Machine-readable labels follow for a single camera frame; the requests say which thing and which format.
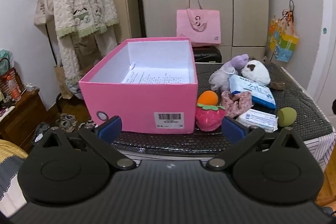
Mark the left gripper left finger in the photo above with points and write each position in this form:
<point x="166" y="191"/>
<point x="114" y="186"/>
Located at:
<point x="66" y="169"/>

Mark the wooden nightstand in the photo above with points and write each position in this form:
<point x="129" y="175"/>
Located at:
<point x="20" y="124"/>

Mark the purple plush toy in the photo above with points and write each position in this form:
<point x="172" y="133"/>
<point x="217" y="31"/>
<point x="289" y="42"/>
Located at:
<point x="235" y="64"/>

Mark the beige canvas tote bag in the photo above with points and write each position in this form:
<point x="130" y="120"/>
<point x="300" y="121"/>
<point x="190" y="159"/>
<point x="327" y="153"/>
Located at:
<point x="44" y="13"/>

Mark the plush slippers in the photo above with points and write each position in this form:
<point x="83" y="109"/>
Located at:
<point x="69" y="123"/>

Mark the white mesh bath pouf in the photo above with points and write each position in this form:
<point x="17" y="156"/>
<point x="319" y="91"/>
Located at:
<point x="220" y="79"/>

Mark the blue white wipes pack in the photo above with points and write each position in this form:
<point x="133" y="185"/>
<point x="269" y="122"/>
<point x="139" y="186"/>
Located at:
<point x="260" y="94"/>

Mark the pink tote bag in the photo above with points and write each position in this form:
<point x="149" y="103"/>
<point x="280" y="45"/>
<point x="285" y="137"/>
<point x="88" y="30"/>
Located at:
<point x="202" y="27"/>

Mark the brown paper bag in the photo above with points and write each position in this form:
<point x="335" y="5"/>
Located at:
<point x="60" y="76"/>

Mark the orange sponge ball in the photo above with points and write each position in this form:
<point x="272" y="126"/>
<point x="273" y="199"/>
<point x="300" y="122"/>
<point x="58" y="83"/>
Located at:
<point x="208" y="98"/>

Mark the green sponge ball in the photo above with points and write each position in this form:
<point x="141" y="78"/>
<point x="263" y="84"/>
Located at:
<point x="286" y="116"/>

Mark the orange drink bottle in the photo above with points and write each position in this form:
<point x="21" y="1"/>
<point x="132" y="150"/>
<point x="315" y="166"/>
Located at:
<point x="13" y="88"/>

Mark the colourful hanging bag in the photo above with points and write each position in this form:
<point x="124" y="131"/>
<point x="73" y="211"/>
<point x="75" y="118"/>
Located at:
<point x="282" y="36"/>

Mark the cream knitted cardigan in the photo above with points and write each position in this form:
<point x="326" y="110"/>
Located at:
<point x="85" y="34"/>

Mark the white tissue pack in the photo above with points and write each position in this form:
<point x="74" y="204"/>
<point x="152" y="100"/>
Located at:
<point x="263" y="120"/>

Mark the pink floral scrunchie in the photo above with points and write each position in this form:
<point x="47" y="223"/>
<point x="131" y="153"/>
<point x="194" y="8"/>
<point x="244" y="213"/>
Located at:
<point x="236" y="104"/>

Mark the printed paper sheet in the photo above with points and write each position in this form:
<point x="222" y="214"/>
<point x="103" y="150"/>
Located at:
<point x="139" y="75"/>

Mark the black suitcase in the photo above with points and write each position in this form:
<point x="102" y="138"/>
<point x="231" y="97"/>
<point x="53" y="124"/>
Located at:
<point x="207" y="54"/>

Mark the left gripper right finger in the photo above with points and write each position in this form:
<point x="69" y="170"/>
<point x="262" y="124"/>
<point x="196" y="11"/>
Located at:
<point x="274" y="168"/>

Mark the white brown plush toy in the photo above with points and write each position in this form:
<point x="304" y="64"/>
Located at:
<point x="256" y="71"/>

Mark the pink cardboard box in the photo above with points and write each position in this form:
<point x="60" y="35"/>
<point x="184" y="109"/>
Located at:
<point x="143" y="108"/>

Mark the red strawberry plush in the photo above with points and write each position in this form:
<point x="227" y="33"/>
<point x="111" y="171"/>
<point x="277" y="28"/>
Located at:
<point x="209" y="117"/>

